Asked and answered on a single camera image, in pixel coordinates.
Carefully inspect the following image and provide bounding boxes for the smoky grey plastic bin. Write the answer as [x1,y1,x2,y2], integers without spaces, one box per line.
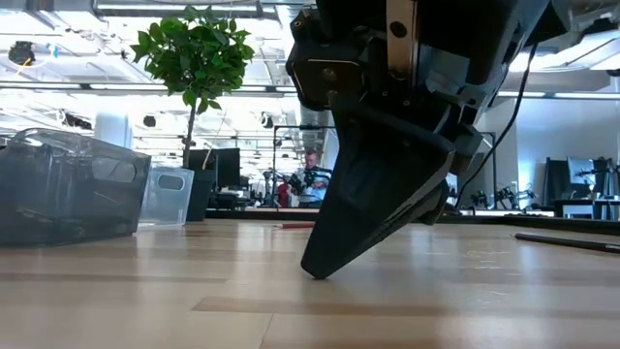
[0,127,152,247]

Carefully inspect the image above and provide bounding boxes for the small dark computer monitor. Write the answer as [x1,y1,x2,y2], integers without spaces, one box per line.
[187,147,242,191]

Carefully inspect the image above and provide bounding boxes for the small green leafy tree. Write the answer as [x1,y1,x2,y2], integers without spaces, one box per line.
[129,4,256,171]

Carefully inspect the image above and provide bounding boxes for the black gantry frame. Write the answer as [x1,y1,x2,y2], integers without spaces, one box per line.
[477,130,498,210]
[272,124,336,214]

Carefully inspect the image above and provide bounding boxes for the person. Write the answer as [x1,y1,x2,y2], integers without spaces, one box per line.
[290,148,334,209]

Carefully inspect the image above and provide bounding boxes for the clear plastic bin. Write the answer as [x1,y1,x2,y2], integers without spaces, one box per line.
[138,163,196,230]

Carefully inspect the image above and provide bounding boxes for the black pen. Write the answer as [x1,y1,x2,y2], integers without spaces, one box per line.
[513,233,620,255]

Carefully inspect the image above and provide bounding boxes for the black aluminium table frame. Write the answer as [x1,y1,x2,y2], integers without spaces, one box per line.
[205,207,620,238]

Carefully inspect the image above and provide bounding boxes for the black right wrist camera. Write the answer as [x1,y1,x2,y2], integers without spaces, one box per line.
[285,7,367,111]

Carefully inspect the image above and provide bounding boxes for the black robot arms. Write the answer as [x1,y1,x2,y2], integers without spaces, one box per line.
[263,167,334,207]

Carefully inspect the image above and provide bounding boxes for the black hanging cable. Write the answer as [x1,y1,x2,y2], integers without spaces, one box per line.
[453,42,540,209]

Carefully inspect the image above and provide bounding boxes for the white column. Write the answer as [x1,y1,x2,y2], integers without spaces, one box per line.
[93,94,135,149]

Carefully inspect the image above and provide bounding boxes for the black panel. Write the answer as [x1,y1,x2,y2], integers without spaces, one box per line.
[544,157,571,201]

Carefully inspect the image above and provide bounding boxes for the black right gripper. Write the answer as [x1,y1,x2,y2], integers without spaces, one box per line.
[299,0,551,281]

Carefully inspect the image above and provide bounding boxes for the white desk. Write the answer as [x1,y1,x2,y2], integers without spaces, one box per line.
[551,197,620,220]

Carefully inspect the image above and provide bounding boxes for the grey monitor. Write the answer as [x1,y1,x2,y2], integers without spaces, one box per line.
[567,155,598,186]

